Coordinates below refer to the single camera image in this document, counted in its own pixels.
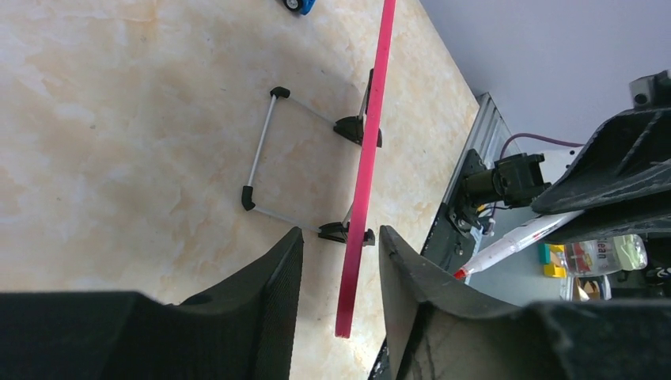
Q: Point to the yellow teal toy blocks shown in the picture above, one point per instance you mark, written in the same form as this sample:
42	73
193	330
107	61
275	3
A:
553	260

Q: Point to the red white marker pen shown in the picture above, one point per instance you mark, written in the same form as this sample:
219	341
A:
515	241

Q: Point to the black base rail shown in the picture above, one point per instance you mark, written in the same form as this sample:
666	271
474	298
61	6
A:
449	244

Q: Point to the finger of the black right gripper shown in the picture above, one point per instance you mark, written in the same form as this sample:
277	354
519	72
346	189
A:
594	225
627	158

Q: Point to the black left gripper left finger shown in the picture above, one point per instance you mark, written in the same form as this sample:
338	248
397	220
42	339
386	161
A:
240	328

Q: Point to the pink framed whiteboard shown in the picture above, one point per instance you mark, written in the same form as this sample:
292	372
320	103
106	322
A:
364	180

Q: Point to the black whiteboard clip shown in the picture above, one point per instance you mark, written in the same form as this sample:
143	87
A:
350	128
338	232

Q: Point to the clear plastic bottle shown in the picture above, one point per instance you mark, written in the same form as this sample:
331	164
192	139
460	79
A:
606	256

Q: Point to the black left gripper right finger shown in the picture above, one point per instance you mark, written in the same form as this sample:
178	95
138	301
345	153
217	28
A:
437	327

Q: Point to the grey wire whiteboard stand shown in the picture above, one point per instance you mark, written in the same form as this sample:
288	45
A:
298	174

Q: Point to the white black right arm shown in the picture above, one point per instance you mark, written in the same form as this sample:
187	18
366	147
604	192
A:
517	182

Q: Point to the blue whiteboard eraser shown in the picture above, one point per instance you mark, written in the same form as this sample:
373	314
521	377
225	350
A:
302	7

